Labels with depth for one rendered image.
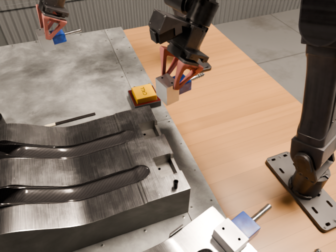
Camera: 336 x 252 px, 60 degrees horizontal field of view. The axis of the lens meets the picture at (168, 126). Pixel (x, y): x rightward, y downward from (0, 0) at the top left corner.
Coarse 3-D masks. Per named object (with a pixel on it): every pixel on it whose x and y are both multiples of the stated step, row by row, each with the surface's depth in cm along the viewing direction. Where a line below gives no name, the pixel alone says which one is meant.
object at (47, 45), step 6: (36, 30) 88; (42, 30) 88; (48, 30) 88; (60, 30) 90; (72, 30) 92; (78, 30) 92; (42, 36) 86; (54, 36) 88; (60, 36) 89; (42, 42) 87; (48, 42) 88; (54, 42) 89; (60, 42) 90; (42, 48) 89; (48, 48) 89; (54, 48) 90
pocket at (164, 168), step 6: (162, 156) 62; (168, 156) 62; (156, 162) 62; (162, 162) 63; (168, 162) 63; (174, 162) 62; (162, 168) 62; (168, 168) 62; (174, 168) 61; (162, 174) 61; (168, 174) 61
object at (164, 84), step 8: (160, 80) 69; (168, 80) 69; (192, 80) 73; (160, 88) 69; (168, 88) 67; (184, 88) 71; (160, 96) 71; (168, 96) 69; (176, 96) 70; (168, 104) 71
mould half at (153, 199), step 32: (0, 128) 61; (32, 128) 64; (64, 128) 68; (96, 128) 68; (128, 128) 67; (0, 160) 55; (32, 160) 57; (64, 160) 60; (96, 160) 61; (128, 160) 61; (128, 192) 55; (160, 192) 55; (0, 224) 46; (32, 224) 47; (64, 224) 50; (96, 224) 52; (128, 224) 57
